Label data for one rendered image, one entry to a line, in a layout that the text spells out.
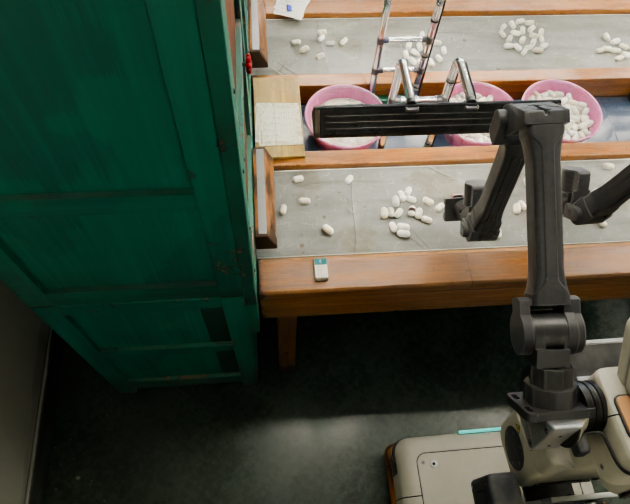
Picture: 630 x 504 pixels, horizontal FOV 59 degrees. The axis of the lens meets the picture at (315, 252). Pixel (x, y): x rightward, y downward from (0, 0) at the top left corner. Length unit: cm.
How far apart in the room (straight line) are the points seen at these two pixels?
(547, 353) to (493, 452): 101
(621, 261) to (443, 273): 52
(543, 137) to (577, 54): 133
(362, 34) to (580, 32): 82
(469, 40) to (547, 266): 136
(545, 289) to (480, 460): 104
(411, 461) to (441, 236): 72
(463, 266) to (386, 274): 22
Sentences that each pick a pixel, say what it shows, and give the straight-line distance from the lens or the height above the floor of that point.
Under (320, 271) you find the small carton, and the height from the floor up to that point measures 78.
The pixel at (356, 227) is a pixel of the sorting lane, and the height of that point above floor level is 74.
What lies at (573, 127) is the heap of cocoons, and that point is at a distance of 206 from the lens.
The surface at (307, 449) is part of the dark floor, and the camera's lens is 214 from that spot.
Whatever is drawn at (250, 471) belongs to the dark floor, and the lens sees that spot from 214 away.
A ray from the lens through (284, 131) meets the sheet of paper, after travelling 176.
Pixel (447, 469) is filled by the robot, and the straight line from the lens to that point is 192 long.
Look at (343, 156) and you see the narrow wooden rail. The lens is 173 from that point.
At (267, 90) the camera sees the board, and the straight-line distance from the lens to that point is 188.
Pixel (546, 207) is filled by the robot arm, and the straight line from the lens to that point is 100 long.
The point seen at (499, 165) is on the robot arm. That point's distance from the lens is 118.
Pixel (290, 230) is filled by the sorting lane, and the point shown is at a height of 74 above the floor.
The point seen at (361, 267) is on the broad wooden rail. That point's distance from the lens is 153.
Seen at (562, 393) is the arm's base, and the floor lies 123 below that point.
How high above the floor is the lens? 212
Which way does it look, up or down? 62 degrees down
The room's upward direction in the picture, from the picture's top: 5 degrees clockwise
